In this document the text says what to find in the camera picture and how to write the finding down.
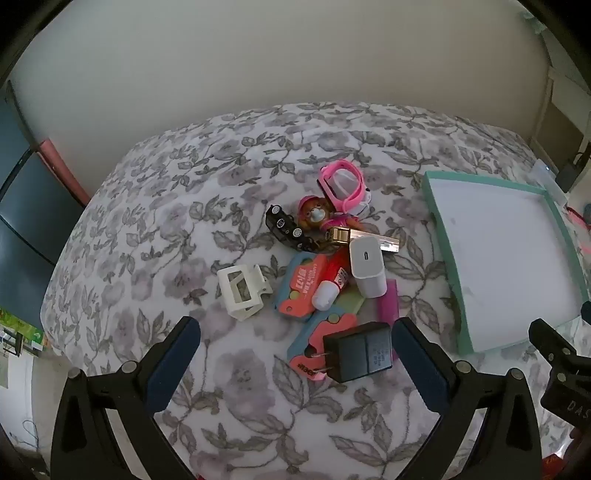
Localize floral blanket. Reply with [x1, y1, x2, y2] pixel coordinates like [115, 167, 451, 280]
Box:
[41, 102, 591, 480]

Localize teal cardboard tray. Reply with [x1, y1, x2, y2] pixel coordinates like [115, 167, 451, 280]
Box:
[421, 171, 591, 355]

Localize magenta plastic tube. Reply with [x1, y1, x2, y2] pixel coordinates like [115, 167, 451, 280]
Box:
[378, 279, 400, 324]

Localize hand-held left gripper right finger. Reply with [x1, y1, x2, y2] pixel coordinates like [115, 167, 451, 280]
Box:
[392, 318, 543, 480]

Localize colourful boxes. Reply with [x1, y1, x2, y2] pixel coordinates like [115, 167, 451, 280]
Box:
[0, 307, 44, 358]

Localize gold patterned hair clip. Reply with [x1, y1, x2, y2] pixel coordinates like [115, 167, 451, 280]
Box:
[323, 226, 400, 254]

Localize dark cabinet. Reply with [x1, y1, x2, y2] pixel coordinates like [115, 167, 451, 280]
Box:
[0, 80, 90, 333]

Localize red glue stick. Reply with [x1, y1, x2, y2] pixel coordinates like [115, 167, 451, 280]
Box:
[311, 254, 354, 311]

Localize white power strip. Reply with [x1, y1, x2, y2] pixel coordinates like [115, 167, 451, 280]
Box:
[533, 159, 566, 204]

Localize pink strap watch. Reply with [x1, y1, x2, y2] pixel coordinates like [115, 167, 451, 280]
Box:
[318, 161, 372, 215]

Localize black wall charger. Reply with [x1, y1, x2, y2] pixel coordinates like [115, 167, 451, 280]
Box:
[322, 322, 393, 384]

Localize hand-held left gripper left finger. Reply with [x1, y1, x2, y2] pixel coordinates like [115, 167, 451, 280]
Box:
[51, 316, 201, 480]

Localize white claw hair clip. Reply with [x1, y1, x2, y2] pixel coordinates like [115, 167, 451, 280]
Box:
[217, 264, 273, 321]

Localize black power adapter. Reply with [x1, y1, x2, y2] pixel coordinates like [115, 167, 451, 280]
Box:
[556, 164, 583, 192]

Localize green piece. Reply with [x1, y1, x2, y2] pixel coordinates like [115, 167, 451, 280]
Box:
[337, 286, 370, 315]

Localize white wall charger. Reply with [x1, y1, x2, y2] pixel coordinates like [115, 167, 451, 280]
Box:
[348, 236, 389, 298]

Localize coral package white print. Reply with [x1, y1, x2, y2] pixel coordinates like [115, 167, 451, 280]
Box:
[277, 253, 331, 321]

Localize coral package black print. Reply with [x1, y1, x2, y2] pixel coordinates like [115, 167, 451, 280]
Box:
[287, 311, 358, 381]

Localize bear figurine pink hat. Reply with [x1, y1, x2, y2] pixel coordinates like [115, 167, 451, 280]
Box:
[295, 196, 363, 232]

